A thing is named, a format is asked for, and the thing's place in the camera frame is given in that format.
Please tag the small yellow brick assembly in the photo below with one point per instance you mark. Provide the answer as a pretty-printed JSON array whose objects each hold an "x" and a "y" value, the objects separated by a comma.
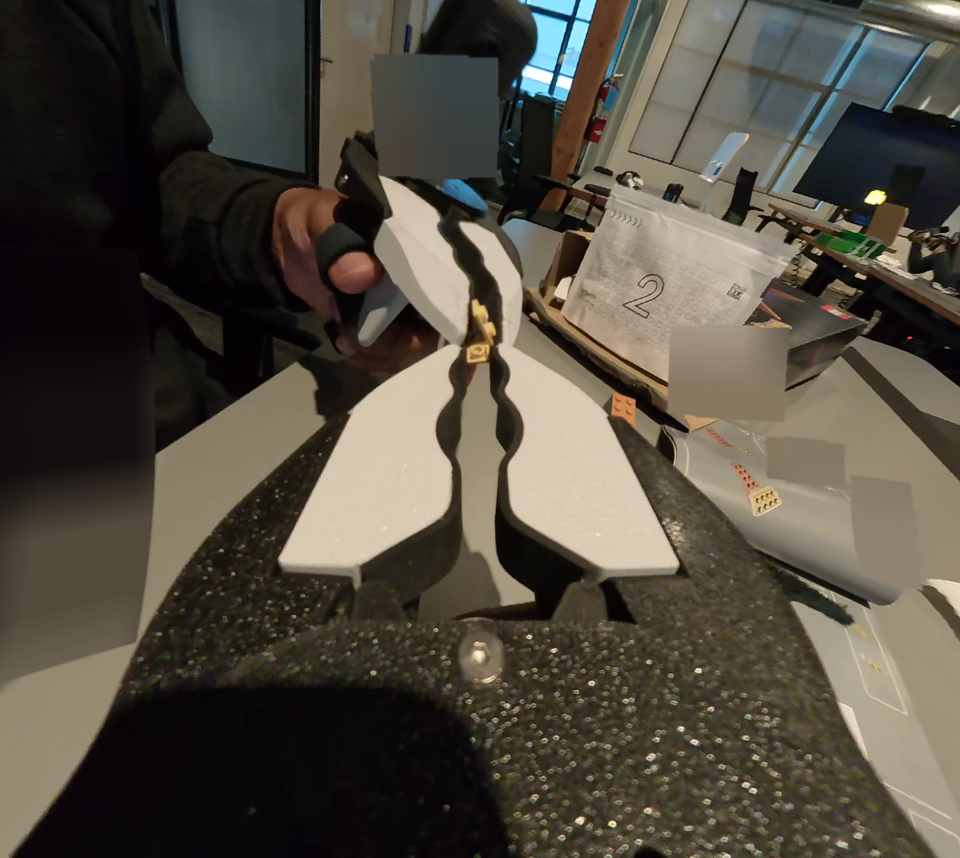
[{"x": 480, "y": 330}]

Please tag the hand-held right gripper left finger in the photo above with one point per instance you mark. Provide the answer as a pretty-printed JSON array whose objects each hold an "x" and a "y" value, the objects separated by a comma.
[{"x": 375, "y": 491}]

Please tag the wooden office table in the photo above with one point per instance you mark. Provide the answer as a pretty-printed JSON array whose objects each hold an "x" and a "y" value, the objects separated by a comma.
[{"x": 885, "y": 273}]

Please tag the person's left hand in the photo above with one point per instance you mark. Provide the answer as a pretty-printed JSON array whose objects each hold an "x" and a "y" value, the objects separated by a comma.
[{"x": 308, "y": 250}]

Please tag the brown cardboard tray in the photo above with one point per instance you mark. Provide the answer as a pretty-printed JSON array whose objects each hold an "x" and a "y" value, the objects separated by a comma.
[{"x": 600, "y": 340}]

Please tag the person's left forearm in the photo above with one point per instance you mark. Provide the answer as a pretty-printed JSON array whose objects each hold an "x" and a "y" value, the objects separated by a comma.
[{"x": 225, "y": 220}]

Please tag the black computer monitor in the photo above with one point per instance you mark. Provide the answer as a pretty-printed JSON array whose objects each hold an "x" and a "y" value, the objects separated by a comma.
[{"x": 885, "y": 156}]

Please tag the grey instruction booklet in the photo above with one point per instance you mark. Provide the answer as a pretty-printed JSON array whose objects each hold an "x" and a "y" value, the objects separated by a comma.
[{"x": 810, "y": 498}]

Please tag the small orange toy brick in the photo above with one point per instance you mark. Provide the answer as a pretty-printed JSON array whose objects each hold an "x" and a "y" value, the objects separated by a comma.
[{"x": 623, "y": 409}]

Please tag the wooden support pillar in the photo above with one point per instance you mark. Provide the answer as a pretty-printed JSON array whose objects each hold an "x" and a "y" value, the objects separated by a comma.
[{"x": 593, "y": 85}]

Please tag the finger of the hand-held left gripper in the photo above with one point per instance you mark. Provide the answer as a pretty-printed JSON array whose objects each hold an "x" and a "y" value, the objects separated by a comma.
[
  {"x": 495, "y": 273},
  {"x": 428, "y": 265}
]

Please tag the white bag numbered 2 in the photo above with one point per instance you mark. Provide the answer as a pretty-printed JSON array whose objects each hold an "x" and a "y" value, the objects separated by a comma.
[{"x": 660, "y": 288}]

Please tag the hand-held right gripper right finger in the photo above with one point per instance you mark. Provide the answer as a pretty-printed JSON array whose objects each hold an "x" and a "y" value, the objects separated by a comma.
[{"x": 585, "y": 491}]

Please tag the grey desk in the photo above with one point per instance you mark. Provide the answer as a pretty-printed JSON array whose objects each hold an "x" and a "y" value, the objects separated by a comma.
[{"x": 270, "y": 423}]

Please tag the red fire extinguisher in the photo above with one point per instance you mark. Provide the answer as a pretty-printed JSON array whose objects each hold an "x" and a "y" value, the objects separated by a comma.
[{"x": 599, "y": 108}]

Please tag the dark framed glass panel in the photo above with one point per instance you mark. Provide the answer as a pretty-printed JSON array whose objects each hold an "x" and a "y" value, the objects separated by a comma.
[{"x": 240, "y": 55}]

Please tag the dark printed carton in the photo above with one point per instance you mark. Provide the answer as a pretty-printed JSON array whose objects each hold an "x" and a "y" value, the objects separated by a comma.
[{"x": 818, "y": 333}]

